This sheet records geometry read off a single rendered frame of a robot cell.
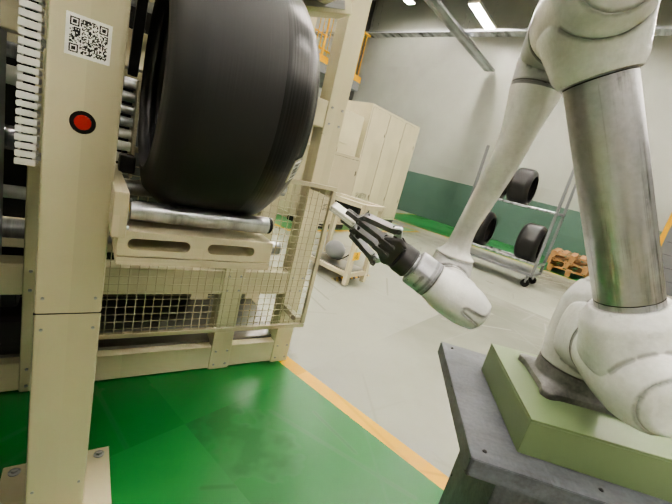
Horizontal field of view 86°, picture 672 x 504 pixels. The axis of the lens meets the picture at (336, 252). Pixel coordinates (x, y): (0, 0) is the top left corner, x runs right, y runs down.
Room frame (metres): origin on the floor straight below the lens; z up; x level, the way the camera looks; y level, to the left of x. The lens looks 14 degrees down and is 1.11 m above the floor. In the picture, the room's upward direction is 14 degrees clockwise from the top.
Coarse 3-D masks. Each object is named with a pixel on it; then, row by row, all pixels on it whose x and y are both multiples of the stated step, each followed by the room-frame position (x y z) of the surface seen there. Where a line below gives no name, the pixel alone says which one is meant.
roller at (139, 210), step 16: (144, 208) 0.77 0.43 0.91; (160, 208) 0.79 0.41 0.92; (176, 208) 0.82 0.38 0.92; (192, 208) 0.85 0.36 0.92; (176, 224) 0.82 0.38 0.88; (192, 224) 0.84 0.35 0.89; (208, 224) 0.86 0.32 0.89; (224, 224) 0.88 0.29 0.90; (240, 224) 0.90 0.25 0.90; (256, 224) 0.93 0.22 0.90; (272, 224) 0.96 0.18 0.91
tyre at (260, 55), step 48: (192, 0) 0.72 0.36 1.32; (240, 0) 0.76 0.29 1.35; (288, 0) 0.86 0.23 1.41; (192, 48) 0.70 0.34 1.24; (240, 48) 0.73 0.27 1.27; (288, 48) 0.80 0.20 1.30; (144, 96) 1.07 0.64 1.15; (192, 96) 0.70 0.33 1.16; (240, 96) 0.73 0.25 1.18; (288, 96) 0.79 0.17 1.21; (144, 144) 1.01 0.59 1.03; (192, 144) 0.72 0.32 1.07; (240, 144) 0.76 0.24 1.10; (288, 144) 0.81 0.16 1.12; (192, 192) 0.79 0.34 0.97; (240, 192) 0.83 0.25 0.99
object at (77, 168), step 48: (48, 0) 0.73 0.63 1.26; (96, 0) 0.76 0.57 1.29; (48, 48) 0.73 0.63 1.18; (48, 96) 0.73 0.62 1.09; (96, 96) 0.77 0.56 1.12; (48, 144) 0.73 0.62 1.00; (96, 144) 0.78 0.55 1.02; (48, 192) 0.73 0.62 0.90; (96, 192) 0.78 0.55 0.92; (48, 240) 0.73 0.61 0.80; (96, 240) 0.79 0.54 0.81; (48, 288) 0.74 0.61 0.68; (96, 288) 0.79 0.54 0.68; (48, 336) 0.74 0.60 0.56; (96, 336) 0.80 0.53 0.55; (48, 384) 0.74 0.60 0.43; (48, 432) 0.75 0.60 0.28; (48, 480) 0.75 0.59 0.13
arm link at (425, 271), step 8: (424, 256) 0.82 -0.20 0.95; (416, 264) 0.82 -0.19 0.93; (424, 264) 0.81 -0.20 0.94; (432, 264) 0.81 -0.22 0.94; (440, 264) 0.83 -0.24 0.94; (408, 272) 0.82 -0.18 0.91; (416, 272) 0.80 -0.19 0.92; (424, 272) 0.80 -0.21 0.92; (432, 272) 0.80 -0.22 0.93; (440, 272) 0.81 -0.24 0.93; (408, 280) 0.81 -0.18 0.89; (416, 280) 0.80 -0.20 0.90; (424, 280) 0.80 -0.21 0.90; (432, 280) 0.79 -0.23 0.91; (416, 288) 0.81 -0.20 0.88; (424, 288) 0.80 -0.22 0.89
